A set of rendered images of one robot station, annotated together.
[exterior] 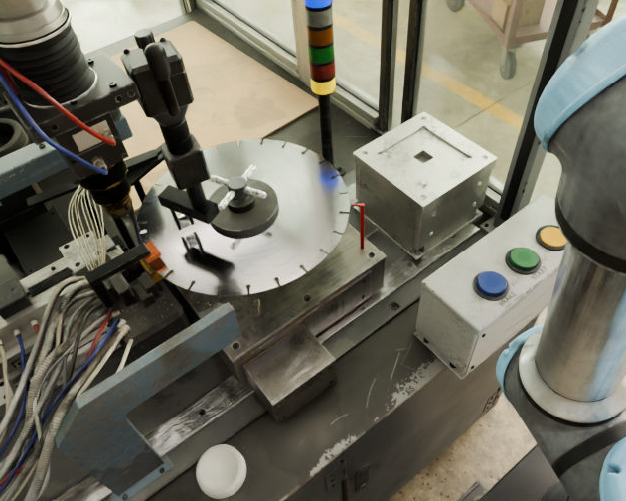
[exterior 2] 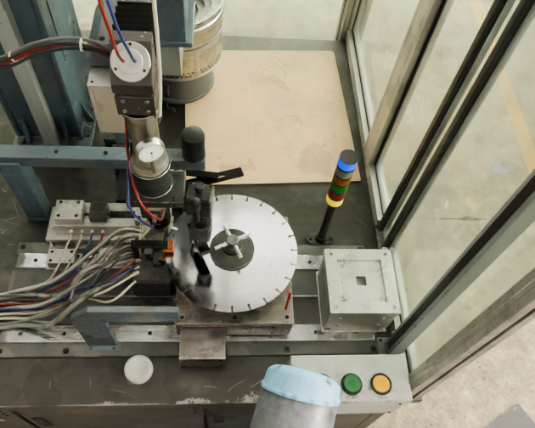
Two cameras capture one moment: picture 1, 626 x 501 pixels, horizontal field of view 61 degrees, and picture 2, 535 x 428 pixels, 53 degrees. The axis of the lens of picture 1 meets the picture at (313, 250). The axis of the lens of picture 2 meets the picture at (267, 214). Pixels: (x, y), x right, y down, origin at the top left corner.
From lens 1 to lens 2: 64 cm
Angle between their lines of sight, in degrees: 16
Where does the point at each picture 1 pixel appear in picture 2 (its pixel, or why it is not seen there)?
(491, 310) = not seen: hidden behind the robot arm
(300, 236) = (245, 289)
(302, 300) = (231, 317)
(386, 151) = (344, 261)
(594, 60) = (273, 376)
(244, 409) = (171, 346)
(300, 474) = (171, 399)
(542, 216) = (388, 367)
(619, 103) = (263, 397)
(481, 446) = not seen: outside the picture
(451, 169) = (368, 301)
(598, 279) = not seen: outside the picture
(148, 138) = (239, 136)
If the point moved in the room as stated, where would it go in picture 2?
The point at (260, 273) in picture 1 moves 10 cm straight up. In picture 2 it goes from (211, 295) to (210, 278)
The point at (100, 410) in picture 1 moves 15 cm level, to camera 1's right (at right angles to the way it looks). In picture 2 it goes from (95, 316) to (149, 351)
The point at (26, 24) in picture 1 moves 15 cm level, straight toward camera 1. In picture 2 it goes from (144, 171) to (126, 243)
